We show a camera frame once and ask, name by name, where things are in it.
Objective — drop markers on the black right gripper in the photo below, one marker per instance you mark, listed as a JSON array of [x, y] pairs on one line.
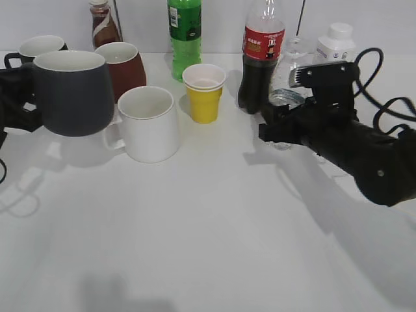
[[383, 166]]

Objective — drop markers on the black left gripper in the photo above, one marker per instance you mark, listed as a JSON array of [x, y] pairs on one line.
[[17, 89]]

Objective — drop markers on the clear water bottle green label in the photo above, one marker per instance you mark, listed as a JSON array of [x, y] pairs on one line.
[[295, 53]]

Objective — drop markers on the dark grey ceramic mug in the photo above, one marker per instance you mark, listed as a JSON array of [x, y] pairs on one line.
[[73, 92]]

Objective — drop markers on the black ceramic mug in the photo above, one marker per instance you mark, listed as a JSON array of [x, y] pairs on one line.
[[35, 46]]

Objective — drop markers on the red-brown ceramic mug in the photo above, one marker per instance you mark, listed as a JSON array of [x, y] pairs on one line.
[[125, 65]]

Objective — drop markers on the white ceramic mug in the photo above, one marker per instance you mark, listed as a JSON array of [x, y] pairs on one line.
[[146, 126]]

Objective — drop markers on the yellow paper cup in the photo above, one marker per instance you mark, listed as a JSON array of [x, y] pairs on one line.
[[204, 84]]

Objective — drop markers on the cola bottle red label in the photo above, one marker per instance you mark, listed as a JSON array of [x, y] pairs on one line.
[[264, 33]]

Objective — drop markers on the white yogurt drink bottle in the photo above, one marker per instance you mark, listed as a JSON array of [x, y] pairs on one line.
[[336, 45]]

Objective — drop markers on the brown Nescafe coffee bottle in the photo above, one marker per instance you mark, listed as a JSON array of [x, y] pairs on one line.
[[104, 29]]

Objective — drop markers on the green soda bottle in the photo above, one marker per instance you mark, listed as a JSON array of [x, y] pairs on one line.
[[185, 27]]

